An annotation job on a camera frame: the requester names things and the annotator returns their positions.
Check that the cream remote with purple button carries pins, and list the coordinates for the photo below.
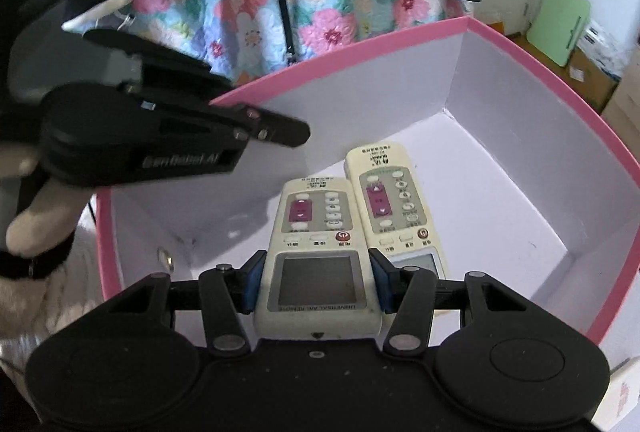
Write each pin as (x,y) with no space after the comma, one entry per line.
(390,197)
(315,287)

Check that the green folding board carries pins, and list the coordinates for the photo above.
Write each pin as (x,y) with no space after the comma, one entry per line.
(557,21)

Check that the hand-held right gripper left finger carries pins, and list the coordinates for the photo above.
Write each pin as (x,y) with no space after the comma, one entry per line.
(255,284)

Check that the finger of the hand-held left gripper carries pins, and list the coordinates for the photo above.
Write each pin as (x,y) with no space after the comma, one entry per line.
(270,131)
(190,74)

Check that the pink cardboard box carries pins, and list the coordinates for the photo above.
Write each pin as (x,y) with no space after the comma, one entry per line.
(500,161)

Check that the white object with red print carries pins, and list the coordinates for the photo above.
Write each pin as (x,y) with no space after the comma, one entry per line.
(622,397)

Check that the brown cardboard box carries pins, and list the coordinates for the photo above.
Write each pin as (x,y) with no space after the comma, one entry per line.
(592,81)

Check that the stack of white packages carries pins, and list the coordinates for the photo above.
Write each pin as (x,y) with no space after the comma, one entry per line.
(605,44)

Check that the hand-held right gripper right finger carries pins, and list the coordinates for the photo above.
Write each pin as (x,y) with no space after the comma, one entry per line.
(380,284)

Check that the person's left forearm fleece sleeve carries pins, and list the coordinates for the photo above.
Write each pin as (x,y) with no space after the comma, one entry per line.
(55,312)

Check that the person's left hand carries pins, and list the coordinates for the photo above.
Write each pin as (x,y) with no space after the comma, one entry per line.
(40,222)

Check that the black belt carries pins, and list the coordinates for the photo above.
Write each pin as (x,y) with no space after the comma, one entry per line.
(282,6)

